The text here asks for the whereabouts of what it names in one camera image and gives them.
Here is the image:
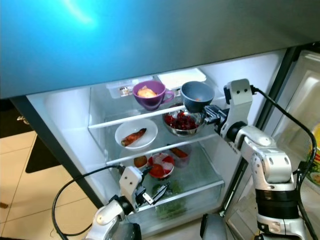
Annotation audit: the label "green leafy vegetables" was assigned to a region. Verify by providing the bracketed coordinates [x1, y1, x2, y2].
[155, 182, 188, 221]

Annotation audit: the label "black rug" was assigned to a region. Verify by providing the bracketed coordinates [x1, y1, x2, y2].
[0, 99, 66, 173]

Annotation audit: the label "clear crisper drawer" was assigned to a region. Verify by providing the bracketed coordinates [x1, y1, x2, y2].
[120, 172, 226, 236]

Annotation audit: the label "wrapped bowl of tomatoes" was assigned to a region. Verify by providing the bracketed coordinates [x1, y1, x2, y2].
[147, 152, 176, 180]

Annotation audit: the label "orange sweet potato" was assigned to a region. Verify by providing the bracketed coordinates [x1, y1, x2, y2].
[121, 128, 147, 147]

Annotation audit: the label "white plate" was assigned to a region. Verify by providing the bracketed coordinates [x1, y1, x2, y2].
[114, 118, 158, 150]

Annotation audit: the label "red berries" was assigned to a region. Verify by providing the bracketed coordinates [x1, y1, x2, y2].
[165, 112, 198, 131]

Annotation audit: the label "grey freezer door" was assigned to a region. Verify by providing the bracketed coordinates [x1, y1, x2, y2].
[0, 0, 320, 100]

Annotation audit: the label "grey bowl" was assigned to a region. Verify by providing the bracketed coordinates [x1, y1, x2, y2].
[180, 81, 216, 114]

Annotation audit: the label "steel bowl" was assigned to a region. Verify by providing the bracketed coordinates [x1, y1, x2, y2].
[162, 109, 206, 137]

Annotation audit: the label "yellow green food packet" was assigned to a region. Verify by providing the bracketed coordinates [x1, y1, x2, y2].
[305, 122, 320, 187]

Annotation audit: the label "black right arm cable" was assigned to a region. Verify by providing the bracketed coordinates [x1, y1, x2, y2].
[251, 86, 318, 240]

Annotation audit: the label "purple cup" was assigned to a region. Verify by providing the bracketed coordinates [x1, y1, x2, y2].
[132, 80, 175, 111]

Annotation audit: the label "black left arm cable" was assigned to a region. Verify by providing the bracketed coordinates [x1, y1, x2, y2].
[51, 166, 126, 240]

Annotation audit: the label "glass fridge shelf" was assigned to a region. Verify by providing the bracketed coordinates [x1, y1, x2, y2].
[87, 95, 226, 130]
[105, 127, 218, 167]

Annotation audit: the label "orange food in cup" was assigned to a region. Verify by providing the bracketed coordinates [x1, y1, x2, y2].
[137, 85, 158, 99]

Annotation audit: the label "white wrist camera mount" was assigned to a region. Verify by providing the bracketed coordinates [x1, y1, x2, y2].
[120, 166, 145, 201]
[223, 78, 254, 124]

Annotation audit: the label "grey fridge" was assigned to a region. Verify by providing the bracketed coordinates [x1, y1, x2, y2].
[10, 47, 301, 238]

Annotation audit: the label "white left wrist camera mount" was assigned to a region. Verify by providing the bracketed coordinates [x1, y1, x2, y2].
[120, 166, 145, 201]

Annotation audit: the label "clear plastic tub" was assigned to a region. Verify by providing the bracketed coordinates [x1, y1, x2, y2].
[167, 145, 192, 169]

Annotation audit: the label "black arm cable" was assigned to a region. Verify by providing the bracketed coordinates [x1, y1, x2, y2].
[51, 166, 126, 240]
[251, 86, 318, 240]

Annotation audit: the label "small orange fruit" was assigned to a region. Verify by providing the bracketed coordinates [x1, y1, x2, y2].
[133, 156, 148, 168]

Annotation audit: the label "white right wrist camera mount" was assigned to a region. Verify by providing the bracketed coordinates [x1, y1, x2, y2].
[223, 78, 254, 124]

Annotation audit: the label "orange carrot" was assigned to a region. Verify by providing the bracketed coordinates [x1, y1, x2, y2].
[170, 147, 189, 159]

